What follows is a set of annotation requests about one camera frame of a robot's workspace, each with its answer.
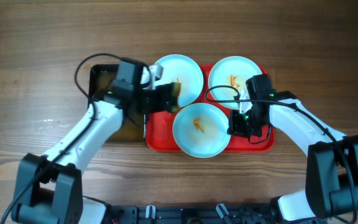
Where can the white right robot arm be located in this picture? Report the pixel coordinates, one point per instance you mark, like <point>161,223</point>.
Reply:
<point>331,187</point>

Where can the green yellow sponge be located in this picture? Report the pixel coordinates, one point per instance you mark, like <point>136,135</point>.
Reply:
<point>176,89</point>

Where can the light blue plate bottom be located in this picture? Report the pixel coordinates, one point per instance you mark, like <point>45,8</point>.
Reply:
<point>200,130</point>

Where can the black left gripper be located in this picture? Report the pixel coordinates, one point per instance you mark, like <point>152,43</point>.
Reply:
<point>158,106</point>

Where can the red serving tray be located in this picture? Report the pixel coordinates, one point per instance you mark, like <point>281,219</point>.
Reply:
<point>159,134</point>

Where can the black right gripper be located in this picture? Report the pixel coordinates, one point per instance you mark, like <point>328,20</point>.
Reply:
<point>235,127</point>

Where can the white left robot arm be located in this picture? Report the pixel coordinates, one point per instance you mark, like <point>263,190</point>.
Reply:
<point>49,187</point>

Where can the black water tray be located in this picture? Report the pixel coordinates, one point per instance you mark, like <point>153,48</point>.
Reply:
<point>132,130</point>

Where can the light blue plate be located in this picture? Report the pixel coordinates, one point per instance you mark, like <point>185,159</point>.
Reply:
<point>231,71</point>
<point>200,130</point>
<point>185,71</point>

